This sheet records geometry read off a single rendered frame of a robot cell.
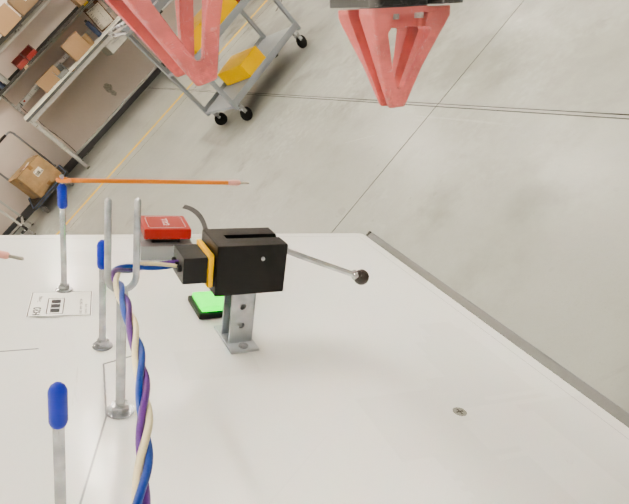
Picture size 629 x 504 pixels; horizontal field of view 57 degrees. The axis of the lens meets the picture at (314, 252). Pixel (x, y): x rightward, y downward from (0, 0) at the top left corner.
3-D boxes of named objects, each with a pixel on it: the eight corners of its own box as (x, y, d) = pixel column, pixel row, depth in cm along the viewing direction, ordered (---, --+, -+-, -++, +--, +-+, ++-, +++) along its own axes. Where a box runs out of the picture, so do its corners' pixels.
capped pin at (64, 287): (76, 291, 53) (74, 175, 49) (60, 295, 52) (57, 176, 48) (68, 285, 54) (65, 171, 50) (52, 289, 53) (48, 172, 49)
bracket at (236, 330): (259, 351, 47) (265, 294, 45) (230, 354, 46) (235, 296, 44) (240, 325, 51) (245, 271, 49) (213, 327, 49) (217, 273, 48)
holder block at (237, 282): (283, 291, 46) (288, 244, 45) (214, 297, 43) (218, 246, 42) (263, 271, 49) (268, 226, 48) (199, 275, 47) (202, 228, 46)
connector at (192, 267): (242, 280, 45) (244, 256, 44) (179, 284, 43) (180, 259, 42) (229, 266, 47) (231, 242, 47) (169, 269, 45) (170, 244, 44)
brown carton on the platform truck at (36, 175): (51, 175, 750) (27, 157, 732) (63, 172, 707) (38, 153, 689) (31, 199, 737) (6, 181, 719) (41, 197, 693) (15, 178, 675)
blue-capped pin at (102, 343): (114, 350, 44) (115, 243, 41) (93, 352, 44) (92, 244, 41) (111, 340, 45) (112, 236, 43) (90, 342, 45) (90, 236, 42)
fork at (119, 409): (133, 401, 39) (138, 193, 34) (138, 416, 37) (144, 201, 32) (101, 405, 38) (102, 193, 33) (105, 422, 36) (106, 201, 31)
